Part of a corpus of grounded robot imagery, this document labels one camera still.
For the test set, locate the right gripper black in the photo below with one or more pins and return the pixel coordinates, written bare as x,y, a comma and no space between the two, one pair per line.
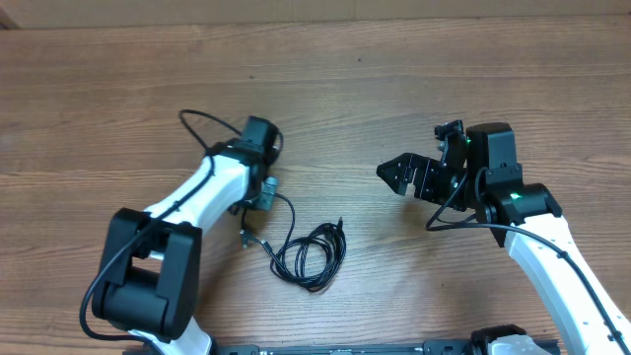
427,170

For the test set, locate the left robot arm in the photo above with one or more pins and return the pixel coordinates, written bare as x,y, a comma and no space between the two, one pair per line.
147,285

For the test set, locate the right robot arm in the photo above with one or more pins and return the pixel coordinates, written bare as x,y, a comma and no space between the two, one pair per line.
478,184

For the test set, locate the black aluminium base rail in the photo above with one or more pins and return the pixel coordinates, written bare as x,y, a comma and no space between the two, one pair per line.
478,344

